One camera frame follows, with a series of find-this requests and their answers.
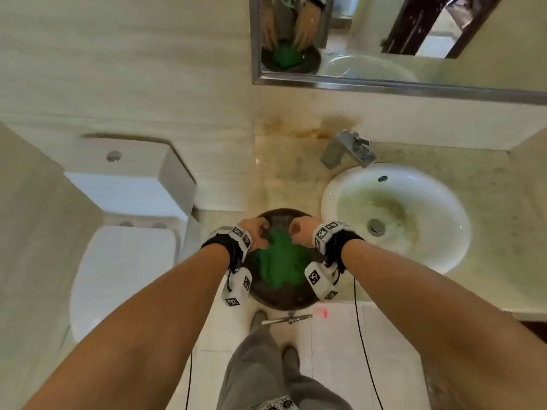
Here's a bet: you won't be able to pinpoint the person's right hand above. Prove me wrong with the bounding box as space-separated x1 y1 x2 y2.
287 216 324 248

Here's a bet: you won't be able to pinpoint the person's left hand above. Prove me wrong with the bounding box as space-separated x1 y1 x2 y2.
238 216 271 252

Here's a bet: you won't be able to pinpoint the green cloth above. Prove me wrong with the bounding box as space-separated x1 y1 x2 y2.
252 228 319 291

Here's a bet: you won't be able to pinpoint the dark round metal tray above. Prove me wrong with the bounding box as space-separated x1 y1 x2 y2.
246 208 338 311

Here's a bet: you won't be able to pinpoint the person's right forearm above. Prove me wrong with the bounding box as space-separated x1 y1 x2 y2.
340 239 547 410

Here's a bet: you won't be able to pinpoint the person's left forearm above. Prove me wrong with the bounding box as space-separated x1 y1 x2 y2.
21 242 234 410

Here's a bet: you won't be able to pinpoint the white round sink basin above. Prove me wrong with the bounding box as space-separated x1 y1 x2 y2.
320 162 472 274

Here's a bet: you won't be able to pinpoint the black wristband with marker tags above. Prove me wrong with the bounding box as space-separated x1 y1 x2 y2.
312 220 365 274
199 225 254 274

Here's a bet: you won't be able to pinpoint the chrome square faucet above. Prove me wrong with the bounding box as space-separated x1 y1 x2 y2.
320 130 378 170

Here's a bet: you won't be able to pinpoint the grey shoe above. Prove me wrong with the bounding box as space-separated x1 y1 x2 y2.
250 310 269 334
281 345 300 372

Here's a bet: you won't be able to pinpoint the white toilet lid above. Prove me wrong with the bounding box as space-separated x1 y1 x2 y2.
68 224 182 345

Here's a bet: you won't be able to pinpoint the grey trousers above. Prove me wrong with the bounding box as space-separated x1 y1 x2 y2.
215 324 353 410

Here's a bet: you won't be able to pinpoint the patterned white shirt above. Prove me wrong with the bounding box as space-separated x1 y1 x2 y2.
250 395 300 410

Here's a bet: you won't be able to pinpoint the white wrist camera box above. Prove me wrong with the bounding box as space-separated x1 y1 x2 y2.
221 268 254 308
304 261 341 302

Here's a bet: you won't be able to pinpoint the chrome towel ring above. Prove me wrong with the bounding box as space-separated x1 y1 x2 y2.
261 311 313 326

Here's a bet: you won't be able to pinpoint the black cable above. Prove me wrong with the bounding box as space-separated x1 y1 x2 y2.
184 354 193 410
352 277 385 410

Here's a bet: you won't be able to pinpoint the metal framed wall mirror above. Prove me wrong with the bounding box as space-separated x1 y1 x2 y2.
249 0 547 106

